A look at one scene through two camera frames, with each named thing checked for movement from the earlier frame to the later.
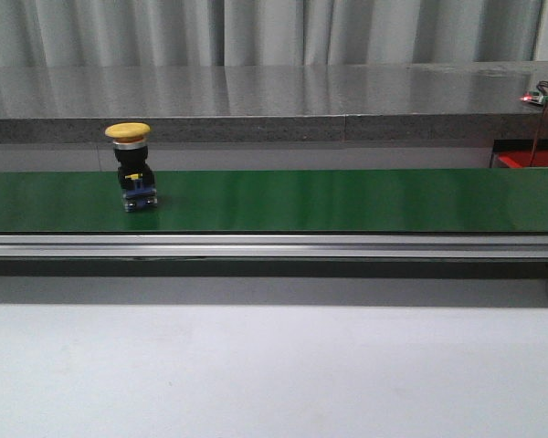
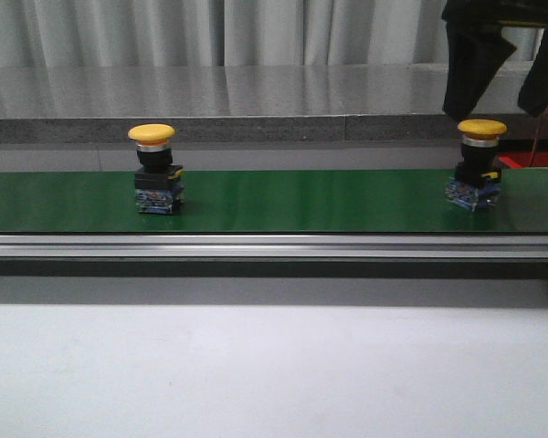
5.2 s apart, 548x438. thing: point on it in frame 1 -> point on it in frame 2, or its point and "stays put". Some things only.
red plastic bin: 547,158 stays put
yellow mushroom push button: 134,175 -> 477,181
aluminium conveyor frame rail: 278,246 stays put
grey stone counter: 271,103 stays put
